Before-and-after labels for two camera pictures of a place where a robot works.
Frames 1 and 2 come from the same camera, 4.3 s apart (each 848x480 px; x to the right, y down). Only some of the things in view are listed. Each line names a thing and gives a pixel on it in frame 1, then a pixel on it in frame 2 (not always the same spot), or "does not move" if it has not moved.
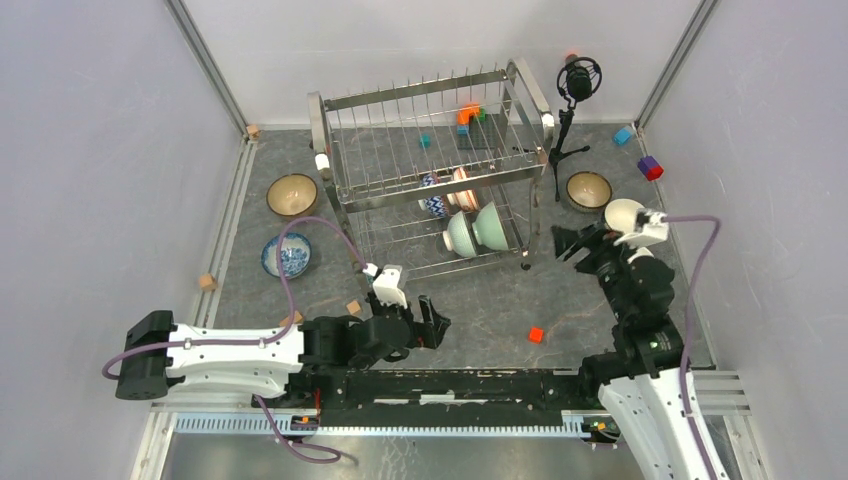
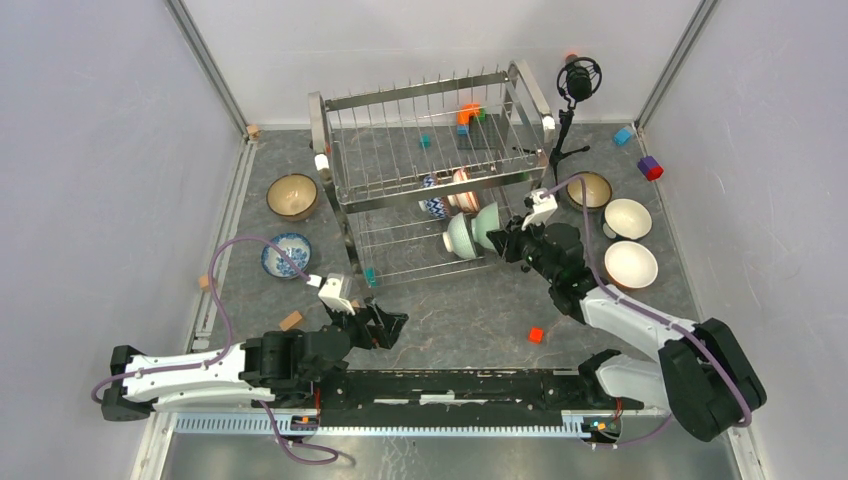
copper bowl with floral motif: (291, 194) does not move
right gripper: (596, 239) → (507, 238)
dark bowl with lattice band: (588, 191) does not move
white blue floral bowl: (295, 255) does not move
